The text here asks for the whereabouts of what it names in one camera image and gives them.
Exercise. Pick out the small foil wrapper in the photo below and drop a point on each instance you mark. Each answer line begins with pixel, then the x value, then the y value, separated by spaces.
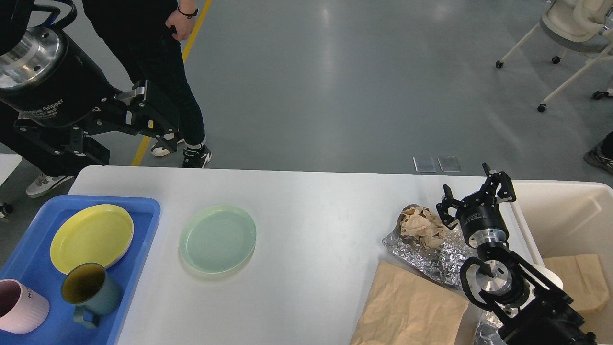
pixel 487 332

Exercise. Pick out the person in black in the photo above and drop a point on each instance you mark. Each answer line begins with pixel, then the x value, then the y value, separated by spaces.
pixel 601 156
pixel 53 169

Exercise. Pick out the crumpled aluminium foil sheet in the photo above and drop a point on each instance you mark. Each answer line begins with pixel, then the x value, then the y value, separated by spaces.
pixel 441 264

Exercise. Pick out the person in black right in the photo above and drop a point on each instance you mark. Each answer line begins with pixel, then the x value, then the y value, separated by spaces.
pixel 601 156

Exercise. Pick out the brown paper bag in bin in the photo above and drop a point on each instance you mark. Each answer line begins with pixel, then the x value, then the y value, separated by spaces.
pixel 583 280

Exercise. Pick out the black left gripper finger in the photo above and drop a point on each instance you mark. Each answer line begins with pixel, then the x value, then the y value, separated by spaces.
pixel 148 112
pixel 84 146

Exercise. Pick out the light green plate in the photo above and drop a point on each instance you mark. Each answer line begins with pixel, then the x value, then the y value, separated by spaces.
pixel 218 241

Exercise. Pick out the white side table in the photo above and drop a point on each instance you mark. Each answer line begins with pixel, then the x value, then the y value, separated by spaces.
pixel 8 163

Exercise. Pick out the blue plastic tray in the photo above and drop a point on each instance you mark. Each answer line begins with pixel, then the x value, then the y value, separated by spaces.
pixel 31 265

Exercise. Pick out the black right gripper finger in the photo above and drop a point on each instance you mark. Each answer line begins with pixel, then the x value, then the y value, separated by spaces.
pixel 449 202
pixel 497 188

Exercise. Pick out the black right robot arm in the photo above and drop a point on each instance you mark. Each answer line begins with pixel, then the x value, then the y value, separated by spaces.
pixel 532 308

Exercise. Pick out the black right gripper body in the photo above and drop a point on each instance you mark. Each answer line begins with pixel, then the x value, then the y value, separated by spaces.
pixel 481 221

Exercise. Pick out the flat brown paper bag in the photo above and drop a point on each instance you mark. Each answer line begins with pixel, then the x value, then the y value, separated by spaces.
pixel 405 309

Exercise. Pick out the teal mug yellow inside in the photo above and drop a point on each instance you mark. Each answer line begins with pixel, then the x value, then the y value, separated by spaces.
pixel 93 292

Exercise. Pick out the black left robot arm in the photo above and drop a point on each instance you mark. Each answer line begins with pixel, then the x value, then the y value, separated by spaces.
pixel 19 15

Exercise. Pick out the yellow plate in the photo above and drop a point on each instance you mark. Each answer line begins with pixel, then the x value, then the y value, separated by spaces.
pixel 99 234

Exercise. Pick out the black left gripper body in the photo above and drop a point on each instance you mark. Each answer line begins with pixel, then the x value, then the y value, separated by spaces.
pixel 53 85

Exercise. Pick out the crumpled brown paper ball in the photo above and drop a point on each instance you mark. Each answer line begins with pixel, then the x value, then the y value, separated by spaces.
pixel 420 224

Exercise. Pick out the person in black left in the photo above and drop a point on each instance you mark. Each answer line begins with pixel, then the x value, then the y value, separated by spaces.
pixel 53 169

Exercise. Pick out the person with wristwatch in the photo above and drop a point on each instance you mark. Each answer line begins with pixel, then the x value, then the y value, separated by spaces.
pixel 145 37

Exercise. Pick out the pink ribbed mug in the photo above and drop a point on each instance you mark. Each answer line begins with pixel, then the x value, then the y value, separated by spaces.
pixel 21 309

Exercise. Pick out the white office chair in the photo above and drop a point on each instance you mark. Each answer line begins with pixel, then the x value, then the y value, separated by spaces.
pixel 579 26

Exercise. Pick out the beige plastic bin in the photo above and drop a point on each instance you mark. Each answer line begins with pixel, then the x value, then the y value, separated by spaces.
pixel 568 218

